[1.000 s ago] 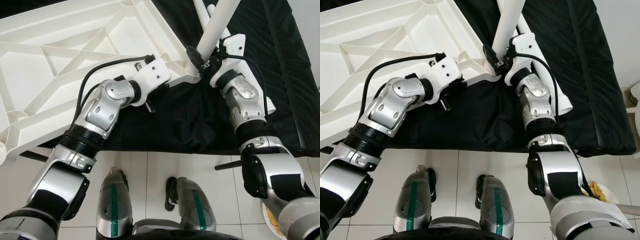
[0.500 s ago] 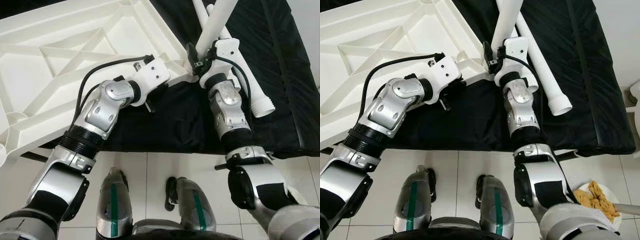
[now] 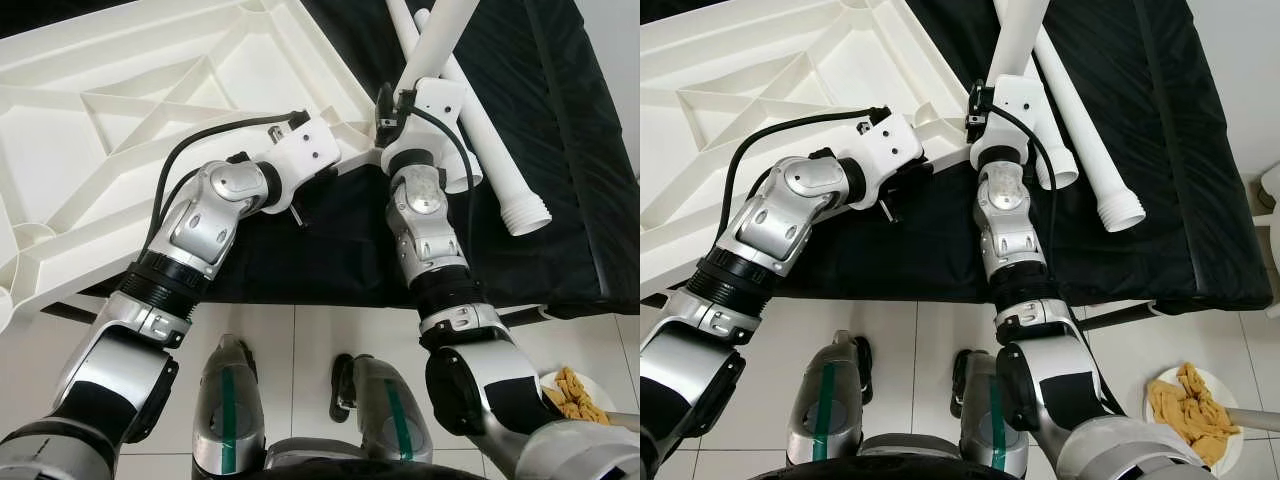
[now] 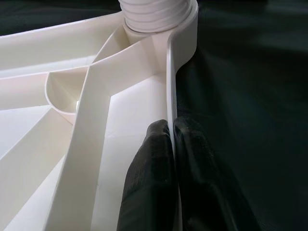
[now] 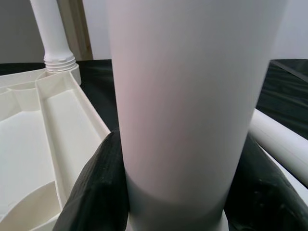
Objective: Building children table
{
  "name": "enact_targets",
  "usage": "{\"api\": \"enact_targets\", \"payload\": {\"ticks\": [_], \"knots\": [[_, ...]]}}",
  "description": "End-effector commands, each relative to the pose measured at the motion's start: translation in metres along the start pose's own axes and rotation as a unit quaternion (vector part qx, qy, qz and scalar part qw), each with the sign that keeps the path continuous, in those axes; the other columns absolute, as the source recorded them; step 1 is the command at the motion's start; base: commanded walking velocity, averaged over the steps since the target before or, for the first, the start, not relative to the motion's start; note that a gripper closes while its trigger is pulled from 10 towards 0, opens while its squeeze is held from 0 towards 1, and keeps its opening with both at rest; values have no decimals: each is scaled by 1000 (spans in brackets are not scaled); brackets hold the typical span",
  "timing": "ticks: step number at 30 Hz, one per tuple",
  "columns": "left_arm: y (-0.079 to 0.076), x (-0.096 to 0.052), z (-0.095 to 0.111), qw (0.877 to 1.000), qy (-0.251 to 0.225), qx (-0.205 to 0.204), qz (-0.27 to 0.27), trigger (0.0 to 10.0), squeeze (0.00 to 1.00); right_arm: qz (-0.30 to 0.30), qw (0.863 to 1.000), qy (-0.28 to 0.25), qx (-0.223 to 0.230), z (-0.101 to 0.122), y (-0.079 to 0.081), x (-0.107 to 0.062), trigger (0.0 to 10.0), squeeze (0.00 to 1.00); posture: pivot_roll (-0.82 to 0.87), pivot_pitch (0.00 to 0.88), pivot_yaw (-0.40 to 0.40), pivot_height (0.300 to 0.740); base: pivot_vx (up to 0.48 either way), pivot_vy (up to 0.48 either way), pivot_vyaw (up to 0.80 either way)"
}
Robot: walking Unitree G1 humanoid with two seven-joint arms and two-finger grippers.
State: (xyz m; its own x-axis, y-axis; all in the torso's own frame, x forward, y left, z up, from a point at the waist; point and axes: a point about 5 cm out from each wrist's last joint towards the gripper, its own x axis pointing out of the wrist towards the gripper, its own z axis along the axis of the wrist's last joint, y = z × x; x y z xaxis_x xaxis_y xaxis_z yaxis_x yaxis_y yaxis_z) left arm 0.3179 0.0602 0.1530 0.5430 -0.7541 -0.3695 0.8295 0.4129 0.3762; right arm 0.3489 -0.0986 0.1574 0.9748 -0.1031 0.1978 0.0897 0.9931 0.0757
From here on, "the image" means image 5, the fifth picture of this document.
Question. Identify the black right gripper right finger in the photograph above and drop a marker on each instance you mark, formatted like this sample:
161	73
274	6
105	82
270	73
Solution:
264	199

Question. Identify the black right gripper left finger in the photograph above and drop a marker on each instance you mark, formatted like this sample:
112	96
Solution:
101	192

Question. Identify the white plastic table top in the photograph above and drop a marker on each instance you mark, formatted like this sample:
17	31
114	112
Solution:
24	144

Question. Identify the beige door frame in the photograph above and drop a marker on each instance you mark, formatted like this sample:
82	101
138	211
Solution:
77	24

